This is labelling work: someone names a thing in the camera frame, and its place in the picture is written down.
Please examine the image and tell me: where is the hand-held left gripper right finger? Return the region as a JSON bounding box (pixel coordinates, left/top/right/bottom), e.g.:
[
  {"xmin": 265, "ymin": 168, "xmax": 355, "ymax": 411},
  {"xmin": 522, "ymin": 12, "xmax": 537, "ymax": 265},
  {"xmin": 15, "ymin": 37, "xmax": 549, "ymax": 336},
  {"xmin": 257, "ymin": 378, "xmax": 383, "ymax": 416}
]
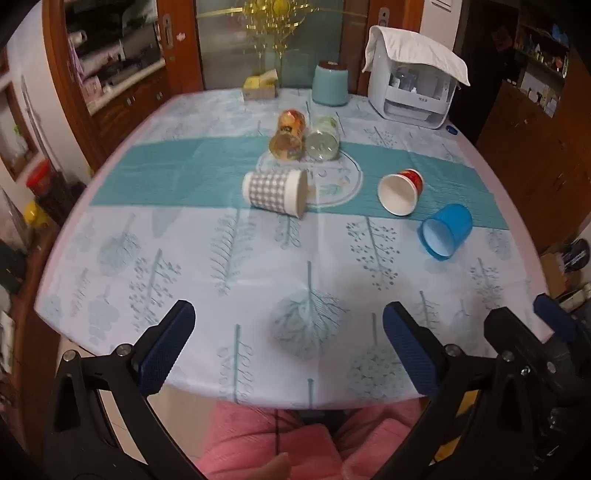
[{"xmin": 369, "ymin": 302, "xmax": 550, "ymax": 480}]

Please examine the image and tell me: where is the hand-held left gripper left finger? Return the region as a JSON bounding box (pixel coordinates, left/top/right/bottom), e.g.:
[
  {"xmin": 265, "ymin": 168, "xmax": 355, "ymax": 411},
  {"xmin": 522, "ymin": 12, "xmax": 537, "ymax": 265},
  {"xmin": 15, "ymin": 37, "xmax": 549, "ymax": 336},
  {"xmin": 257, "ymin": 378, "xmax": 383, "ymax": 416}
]
[{"xmin": 44, "ymin": 299, "xmax": 204, "ymax": 480}]

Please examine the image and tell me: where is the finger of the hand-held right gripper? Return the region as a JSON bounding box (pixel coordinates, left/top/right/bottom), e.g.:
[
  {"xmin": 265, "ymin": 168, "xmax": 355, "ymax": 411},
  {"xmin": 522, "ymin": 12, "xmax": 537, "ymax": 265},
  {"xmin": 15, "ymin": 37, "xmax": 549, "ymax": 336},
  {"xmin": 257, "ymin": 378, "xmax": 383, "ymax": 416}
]
[
  {"xmin": 484, "ymin": 307, "xmax": 528, "ymax": 360},
  {"xmin": 533, "ymin": 293, "xmax": 583, "ymax": 346}
]

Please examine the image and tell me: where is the blue plastic cup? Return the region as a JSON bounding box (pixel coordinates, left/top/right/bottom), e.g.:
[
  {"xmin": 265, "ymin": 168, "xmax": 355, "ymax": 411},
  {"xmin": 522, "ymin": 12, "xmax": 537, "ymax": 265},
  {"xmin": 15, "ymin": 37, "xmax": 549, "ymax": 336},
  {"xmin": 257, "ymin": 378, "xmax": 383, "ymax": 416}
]
[{"xmin": 418, "ymin": 203, "xmax": 474, "ymax": 260}]

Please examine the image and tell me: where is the red and white paper cup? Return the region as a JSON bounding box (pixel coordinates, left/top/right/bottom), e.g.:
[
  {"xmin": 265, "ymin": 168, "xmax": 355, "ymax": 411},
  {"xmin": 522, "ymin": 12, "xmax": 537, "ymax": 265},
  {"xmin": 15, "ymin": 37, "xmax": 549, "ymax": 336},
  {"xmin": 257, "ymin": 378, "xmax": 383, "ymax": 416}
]
[{"xmin": 378, "ymin": 169, "xmax": 424, "ymax": 216}]

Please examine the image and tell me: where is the grey checked cup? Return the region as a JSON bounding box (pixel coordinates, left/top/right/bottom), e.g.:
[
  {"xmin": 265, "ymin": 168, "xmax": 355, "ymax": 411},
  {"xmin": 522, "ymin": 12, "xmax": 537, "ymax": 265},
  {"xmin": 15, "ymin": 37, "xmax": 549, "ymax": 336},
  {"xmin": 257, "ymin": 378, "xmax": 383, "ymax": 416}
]
[{"xmin": 241, "ymin": 169, "xmax": 308, "ymax": 219}]

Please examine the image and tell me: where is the green patterned cup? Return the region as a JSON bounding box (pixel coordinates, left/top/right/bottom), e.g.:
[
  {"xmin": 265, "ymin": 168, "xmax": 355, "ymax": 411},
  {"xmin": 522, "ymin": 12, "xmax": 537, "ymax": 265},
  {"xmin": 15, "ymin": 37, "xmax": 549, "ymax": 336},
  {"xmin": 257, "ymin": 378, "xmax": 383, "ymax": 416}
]
[{"xmin": 305, "ymin": 116, "xmax": 341, "ymax": 162}]

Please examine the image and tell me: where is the orange patterned cup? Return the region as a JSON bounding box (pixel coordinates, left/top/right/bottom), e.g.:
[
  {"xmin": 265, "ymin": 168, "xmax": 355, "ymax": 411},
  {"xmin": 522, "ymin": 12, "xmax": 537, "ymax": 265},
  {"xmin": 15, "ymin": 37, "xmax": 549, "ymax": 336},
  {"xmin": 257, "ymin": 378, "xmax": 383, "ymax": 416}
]
[{"xmin": 269, "ymin": 109, "xmax": 308, "ymax": 161}]

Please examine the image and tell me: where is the cardboard box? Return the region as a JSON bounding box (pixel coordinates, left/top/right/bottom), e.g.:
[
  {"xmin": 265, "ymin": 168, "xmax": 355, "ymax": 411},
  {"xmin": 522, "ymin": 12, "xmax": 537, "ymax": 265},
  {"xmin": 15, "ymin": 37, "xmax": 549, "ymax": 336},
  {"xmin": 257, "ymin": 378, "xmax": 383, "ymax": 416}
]
[{"xmin": 539, "ymin": 251, "xmax": 566, "ymax": 298}]

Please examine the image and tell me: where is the tree print tablecloth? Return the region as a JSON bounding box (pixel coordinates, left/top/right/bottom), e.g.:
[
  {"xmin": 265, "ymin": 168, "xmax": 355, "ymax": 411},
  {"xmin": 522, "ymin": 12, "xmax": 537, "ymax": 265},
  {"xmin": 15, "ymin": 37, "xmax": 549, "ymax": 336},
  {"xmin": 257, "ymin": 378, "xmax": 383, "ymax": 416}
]
[{"xmin": 34, "ymin": 85, "xmax": 555, "ymax": 411}]

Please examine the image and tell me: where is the person's pink clothing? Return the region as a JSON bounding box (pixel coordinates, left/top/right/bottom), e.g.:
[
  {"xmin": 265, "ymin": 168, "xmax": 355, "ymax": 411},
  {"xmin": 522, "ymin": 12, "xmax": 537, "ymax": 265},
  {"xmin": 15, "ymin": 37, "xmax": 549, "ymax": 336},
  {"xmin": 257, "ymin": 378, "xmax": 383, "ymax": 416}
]
[{"xmin": 196, "ymin": 399, "xmax": 428, "ymax": 480}]

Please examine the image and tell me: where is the dark wooden shelf cabinet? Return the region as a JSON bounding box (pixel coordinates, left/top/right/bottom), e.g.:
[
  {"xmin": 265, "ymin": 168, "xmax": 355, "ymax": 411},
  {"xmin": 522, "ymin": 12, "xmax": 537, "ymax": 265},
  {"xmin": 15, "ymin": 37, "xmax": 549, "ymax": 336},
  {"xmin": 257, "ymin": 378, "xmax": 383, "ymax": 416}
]
[{"xmin": 475, "ymin": 9, "xmax": 591, "ymax": 252}]

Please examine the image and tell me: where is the yellow ball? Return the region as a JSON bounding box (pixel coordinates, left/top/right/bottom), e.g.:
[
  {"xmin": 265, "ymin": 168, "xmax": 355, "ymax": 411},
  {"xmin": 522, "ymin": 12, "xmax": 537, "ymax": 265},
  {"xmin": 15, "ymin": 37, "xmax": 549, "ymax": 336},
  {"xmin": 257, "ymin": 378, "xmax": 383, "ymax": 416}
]
[{"xmin": 23, "ymin": 202, "xmax": 49, "ymax": 228}]

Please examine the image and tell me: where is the red bucket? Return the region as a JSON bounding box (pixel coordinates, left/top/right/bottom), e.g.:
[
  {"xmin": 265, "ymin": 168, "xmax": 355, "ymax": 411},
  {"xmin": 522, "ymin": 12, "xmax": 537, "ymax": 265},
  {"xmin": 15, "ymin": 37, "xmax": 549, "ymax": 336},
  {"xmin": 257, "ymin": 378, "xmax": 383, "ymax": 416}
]
[{"xmin": 26, "ymin": 161, "xmax": 53, "ymax": 197}]

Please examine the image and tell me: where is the white countertop appliance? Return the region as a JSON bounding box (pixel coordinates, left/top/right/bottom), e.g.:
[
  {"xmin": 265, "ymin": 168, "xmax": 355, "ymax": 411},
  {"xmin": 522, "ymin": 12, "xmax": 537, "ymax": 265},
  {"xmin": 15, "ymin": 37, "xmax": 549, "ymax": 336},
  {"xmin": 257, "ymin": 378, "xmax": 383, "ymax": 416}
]
[{"xmin": 368, "ymin": 44, "xmax": 451, "ymax": 128}]

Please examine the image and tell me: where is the wooden glass-door cabinet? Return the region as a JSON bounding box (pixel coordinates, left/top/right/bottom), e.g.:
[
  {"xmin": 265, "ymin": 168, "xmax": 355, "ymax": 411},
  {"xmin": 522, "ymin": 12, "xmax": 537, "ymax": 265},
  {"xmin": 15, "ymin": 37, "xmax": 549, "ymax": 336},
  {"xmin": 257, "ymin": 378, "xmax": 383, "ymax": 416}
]
[{"xmin": 44, "ymin": 0, "xmax": 205, "ymax": 158}]

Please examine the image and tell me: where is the teal jar with brown lid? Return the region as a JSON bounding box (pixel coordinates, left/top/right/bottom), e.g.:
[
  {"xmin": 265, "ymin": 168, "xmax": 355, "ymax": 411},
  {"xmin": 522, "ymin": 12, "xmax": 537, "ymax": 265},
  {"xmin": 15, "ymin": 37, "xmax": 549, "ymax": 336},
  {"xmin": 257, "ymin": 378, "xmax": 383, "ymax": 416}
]
[{"xmin": 311, "ymin": 60, "xmax": 350, "ymax": 107}]

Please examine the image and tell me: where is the tissue box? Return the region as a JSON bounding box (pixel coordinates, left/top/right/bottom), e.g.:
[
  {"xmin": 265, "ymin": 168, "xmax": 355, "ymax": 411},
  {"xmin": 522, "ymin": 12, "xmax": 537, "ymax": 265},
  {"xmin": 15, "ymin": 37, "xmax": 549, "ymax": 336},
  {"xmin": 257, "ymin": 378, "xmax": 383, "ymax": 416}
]
[{"xmin": 243, "ymin": 69, "xmax": 279, "ymax": 100}]

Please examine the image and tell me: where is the white cloth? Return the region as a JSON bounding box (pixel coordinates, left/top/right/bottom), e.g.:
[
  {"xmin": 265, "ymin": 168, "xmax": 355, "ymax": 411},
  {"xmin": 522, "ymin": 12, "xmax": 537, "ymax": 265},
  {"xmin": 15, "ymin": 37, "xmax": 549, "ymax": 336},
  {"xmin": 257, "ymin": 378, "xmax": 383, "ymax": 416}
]
[{"xmin": 362, "ymin": 25, "xmax": 471, "ymax": 87}]

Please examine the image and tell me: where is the gold ornament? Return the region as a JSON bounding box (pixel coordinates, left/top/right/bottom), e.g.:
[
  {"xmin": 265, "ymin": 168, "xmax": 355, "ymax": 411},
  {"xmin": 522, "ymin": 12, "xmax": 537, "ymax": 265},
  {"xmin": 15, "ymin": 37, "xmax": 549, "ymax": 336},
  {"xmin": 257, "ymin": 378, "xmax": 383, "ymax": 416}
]
[{"xmin": 231, "ymin": 0, "xmax": 309, "ymax": 52}]

